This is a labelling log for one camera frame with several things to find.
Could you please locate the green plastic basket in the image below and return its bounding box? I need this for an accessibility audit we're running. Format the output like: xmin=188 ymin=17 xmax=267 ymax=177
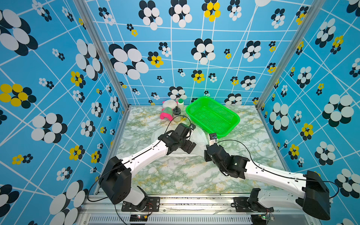
xmin=186 ymin=96 xmax=240 ymax=138

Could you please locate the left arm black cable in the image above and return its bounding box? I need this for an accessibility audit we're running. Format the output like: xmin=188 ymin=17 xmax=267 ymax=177
xmin=87 ymin=114 xmax=192 ymax=203

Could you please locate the white bottle green cap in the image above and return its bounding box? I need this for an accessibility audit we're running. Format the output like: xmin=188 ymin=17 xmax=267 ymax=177
xmin=178 ymin=98 xmax=184 ymax=112

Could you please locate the right aluminium corner post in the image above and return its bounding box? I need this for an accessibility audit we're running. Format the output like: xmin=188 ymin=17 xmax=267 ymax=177
xmin=256 ymin=0 xmax=327 ymax=109

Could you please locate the pink green plush toy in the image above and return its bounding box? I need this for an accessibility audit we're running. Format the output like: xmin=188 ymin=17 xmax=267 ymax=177
xmin=160 ymin=107 xmax=173 ymax=122

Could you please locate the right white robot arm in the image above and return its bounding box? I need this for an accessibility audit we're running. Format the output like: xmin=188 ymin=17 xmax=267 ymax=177
xmin=204 ymin=143 xmax=331 ymax=220

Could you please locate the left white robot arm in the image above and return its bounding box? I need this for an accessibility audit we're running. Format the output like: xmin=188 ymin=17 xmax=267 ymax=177
xmin=98 ymin=123 xmax=196 ymax=207

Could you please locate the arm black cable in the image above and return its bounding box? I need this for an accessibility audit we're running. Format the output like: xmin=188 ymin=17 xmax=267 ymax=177
xmin=87 ymin=114 xmax=192 ymax=203
xmin=215 ymin=139 xmax=340 ymax=199

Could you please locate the white translucent plastic bag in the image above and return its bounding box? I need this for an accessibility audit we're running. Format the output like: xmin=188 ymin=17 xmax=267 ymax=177
xmin=151 ymin=124 xmax=208 ymax=158

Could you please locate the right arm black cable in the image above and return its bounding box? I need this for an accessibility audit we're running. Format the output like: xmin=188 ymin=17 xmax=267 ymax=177
xmin=215 ymin=139 xmax=340 ymax=199

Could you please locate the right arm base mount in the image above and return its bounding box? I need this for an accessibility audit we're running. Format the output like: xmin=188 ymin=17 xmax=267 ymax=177
xmin=231 ymin=188 xmax=274 ymax=213

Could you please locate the left aluminium corner post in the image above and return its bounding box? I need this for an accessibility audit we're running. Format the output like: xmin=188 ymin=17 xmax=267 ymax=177
xmin=73 ymin=0 xmax=130 ymax=109

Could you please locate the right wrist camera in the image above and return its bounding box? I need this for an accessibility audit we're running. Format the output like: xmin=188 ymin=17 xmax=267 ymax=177
xmin=209 ymin=133 xmax=218 ymax=146

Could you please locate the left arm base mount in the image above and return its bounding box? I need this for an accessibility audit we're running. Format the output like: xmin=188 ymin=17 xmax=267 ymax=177
xmin=121 ymin=196 xmax=160 ymax=212

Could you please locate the clear jar black lid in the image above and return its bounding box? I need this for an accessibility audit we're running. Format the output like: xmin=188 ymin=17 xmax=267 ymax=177
xmin=172 ymin=106 xmax=182 ymax=122

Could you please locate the white round plush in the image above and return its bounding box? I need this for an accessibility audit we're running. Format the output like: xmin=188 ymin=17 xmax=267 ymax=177
xmin=162 ymin=99 xmax=178 ymax=110

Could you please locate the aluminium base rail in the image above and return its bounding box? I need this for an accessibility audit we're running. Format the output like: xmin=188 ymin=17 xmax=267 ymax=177
xmin=76 ymin=193 xmax=321 ymax=225

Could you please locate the aluminium corner post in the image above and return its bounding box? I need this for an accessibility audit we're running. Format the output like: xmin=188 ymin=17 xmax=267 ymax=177
xmin=73 ymin=0 xmax=130 ymax=109
xmin=256 ymin=0 xmax=327 ymax=109

